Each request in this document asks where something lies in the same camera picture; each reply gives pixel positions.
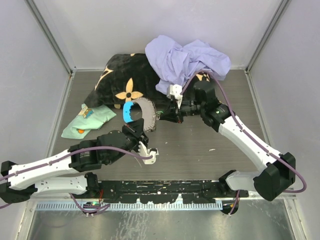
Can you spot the lavender crumpled cloth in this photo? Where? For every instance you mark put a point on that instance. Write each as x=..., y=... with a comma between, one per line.
x=176, y=64

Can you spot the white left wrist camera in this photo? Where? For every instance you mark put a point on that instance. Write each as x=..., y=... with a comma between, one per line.
x=148, y=155

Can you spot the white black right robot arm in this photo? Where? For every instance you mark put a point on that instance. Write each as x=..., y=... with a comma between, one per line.
x=274, y=171

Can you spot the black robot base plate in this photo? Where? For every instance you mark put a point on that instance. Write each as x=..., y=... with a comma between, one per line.
x=158, y=191

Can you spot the mint green cartoon cloth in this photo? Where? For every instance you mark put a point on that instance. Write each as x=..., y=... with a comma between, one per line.
x=87, y=119

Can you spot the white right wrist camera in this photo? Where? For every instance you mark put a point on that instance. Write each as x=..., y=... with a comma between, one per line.
x=174, y=92

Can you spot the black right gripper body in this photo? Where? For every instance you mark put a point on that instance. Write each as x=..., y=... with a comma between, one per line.
x=187, y=108

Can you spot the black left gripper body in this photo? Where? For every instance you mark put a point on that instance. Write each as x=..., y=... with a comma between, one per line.
x=133, y=139

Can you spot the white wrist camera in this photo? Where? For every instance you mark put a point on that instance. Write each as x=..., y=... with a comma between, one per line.
x=174, y=92
x=148, y=155

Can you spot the black floral pillow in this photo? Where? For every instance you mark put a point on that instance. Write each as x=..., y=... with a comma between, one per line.
x=127, y=77

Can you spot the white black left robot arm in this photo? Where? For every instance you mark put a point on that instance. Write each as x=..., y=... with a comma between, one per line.
x=49, y=176

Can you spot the slotted grey cable duct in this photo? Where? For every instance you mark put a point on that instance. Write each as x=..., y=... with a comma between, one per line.
x=176, y=206

